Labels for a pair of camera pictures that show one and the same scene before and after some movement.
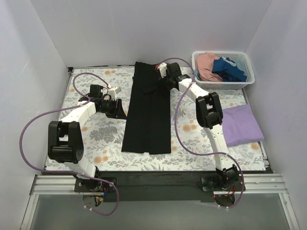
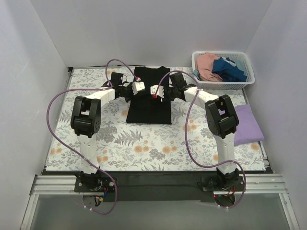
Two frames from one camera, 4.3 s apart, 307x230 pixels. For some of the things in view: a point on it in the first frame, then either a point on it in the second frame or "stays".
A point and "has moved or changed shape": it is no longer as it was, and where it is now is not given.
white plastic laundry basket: [221, 70] stays
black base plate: [159, 186] stays
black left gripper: [117, 108] -> [131, 89]
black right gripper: [168, 82] -> [166, 92]
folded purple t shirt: [241, 126] stays
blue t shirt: [229, 72] stays
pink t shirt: [204, 62] stays
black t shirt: [147, 127] has moved or changed shape
